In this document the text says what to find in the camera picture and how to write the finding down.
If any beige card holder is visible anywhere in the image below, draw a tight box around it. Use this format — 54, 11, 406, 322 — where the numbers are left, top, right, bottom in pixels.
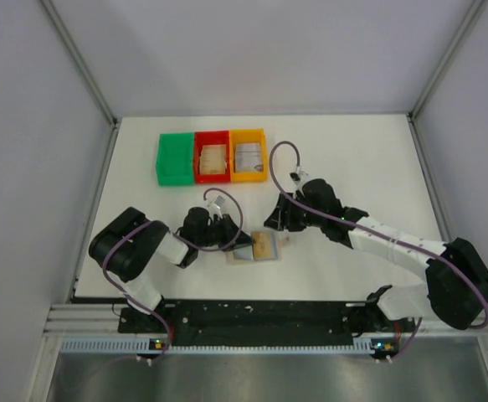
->
226, 229, 290, 265

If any right aluminium corner post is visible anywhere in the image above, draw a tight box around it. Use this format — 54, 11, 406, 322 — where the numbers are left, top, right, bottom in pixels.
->
408, 0, 488, 122

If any left aluminium corner post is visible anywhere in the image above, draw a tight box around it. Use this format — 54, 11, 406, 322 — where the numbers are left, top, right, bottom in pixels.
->
38, 0, 121, 126

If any red plastic bin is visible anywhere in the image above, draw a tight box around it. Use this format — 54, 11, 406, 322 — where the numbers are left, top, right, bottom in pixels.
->
193, 131, 230, 184

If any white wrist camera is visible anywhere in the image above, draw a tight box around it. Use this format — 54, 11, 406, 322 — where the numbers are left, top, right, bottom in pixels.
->
290, 166, 309, 186
208, 196, 225, 217

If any green plastic bin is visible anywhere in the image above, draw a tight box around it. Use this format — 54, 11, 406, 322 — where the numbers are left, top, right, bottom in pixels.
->
156, 132, 194, 187

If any white slotted cable duct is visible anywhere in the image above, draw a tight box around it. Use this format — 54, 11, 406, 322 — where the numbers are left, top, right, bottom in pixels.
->
59, 337, 398, 356

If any yellow credit card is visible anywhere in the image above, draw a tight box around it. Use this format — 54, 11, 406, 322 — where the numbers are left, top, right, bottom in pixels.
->
252, 231, 274, 260

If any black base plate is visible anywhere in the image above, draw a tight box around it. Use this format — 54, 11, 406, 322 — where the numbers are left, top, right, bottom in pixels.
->
117, 298, 412, 347

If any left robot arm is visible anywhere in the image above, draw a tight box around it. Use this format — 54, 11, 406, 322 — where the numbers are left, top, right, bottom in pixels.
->
88, 207, 254, 314

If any stack of cards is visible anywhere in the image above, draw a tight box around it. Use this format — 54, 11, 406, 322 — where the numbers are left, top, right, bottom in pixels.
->
234, 142, 264, 173

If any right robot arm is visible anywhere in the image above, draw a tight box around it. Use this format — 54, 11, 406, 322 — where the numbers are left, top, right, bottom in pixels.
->
264, 178, 488, 330

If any beige card holders stack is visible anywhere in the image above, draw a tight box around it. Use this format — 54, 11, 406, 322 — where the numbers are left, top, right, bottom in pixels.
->
198, 144, 227, 175

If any aluminium corner post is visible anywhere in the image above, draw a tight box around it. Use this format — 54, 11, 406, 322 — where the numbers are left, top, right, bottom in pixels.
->
408, 0, 488, 122
38, 0, 121, 126

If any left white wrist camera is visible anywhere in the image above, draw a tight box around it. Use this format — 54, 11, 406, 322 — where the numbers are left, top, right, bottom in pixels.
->
208, 196, 225, 217

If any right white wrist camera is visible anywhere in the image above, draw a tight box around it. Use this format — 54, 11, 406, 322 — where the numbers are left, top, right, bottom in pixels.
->
290, 166, 309, 186

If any yellow plastic bin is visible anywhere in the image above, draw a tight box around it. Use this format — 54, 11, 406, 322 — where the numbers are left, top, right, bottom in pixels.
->
229, 128, 268, 183

